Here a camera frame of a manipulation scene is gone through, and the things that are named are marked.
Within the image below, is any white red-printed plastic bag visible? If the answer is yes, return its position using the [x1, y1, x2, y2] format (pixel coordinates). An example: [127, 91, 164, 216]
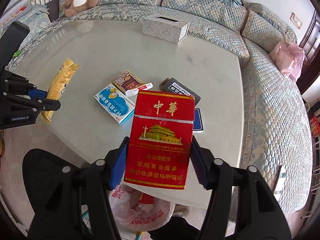
[108, 184, 175, 232]

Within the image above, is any brown patterned cigarette box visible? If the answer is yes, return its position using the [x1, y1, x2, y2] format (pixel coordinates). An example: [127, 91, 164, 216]
[112, 70, 153, 97]

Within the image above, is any white patterned tissue box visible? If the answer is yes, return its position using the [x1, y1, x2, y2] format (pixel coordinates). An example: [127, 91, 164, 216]
[142, 15, 190, 45]

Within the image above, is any yellow snack wrapper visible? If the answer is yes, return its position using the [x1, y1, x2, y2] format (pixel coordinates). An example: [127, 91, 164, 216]
[40, 58, 81, 125]

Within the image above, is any white blue cigarette pack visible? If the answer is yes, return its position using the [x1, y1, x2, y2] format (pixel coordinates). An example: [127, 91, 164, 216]
[193, 108, 204, 134]

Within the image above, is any red cigarette pack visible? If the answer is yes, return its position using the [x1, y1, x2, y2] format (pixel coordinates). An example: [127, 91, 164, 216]
[124, 90, 195, 190]

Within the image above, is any black carton box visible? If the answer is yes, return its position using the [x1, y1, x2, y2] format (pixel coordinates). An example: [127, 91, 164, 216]
[159, 77, 201, 106]

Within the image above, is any blue-green quilted sofa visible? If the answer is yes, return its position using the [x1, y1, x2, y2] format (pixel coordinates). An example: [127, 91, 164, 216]
[7, 0, 312, 213]

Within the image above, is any blue white medicine box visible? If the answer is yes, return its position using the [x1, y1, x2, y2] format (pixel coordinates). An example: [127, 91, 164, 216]
[94, 84, 135, 125]

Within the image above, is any pink plastic bag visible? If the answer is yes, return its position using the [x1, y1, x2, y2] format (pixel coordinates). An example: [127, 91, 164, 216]
[269, 42, 305, 82]

